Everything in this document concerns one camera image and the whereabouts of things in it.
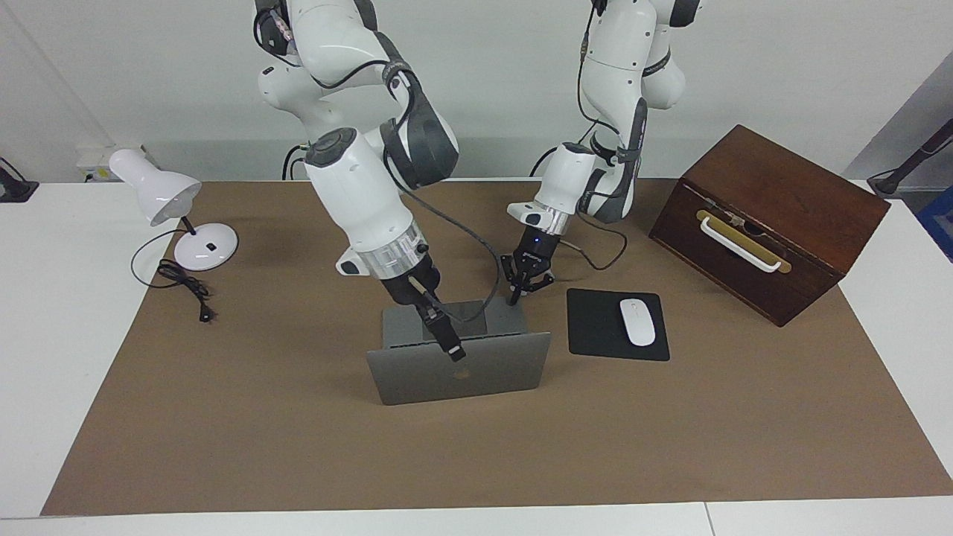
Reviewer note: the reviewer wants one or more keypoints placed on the black mouse pad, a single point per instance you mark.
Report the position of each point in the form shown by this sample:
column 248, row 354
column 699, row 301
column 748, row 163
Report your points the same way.
column 595, row 327

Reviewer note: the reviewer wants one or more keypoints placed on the blue object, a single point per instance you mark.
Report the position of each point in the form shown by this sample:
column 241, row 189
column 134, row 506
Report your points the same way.
column 939, row 223

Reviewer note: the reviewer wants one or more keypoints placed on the silver grey laptop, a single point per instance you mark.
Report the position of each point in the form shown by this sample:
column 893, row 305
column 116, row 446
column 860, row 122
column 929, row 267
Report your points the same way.
column 484, row 372

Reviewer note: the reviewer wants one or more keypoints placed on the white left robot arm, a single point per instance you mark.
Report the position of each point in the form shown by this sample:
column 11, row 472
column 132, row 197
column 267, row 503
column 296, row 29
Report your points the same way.
column 569, row 175

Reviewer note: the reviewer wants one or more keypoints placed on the white wall power strip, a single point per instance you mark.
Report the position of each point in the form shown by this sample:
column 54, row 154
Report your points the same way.
column 104, row 160

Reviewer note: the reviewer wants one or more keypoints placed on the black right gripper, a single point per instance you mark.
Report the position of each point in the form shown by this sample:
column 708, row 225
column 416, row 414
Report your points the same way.
column 409, row 286

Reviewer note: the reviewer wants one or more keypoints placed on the black stand base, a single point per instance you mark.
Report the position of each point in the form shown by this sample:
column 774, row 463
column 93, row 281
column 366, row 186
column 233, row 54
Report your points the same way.
column 16, row 190

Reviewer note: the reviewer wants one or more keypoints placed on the large brown table mat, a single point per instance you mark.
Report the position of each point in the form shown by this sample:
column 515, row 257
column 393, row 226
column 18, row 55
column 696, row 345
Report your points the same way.
column 298, row 447

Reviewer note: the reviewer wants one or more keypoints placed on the white computer mouse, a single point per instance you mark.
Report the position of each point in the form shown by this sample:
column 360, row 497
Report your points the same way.
column 638, row 324

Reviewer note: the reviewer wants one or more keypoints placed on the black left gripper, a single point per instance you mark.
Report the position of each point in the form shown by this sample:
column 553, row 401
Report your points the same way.
column 537, row 253

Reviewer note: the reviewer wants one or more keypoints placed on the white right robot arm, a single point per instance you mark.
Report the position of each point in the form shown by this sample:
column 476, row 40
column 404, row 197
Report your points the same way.
column 357, row 193

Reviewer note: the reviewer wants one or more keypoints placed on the white desk lamp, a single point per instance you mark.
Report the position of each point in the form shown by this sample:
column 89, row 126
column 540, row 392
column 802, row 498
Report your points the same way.
column 208, row 249

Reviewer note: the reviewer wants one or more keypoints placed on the black tripod leg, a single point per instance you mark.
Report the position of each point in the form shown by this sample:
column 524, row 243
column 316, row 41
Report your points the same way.
column 912, row 160

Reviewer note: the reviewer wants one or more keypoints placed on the dark brown wooden box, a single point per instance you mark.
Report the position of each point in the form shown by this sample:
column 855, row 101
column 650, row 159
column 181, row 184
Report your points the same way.
column 782, row 186

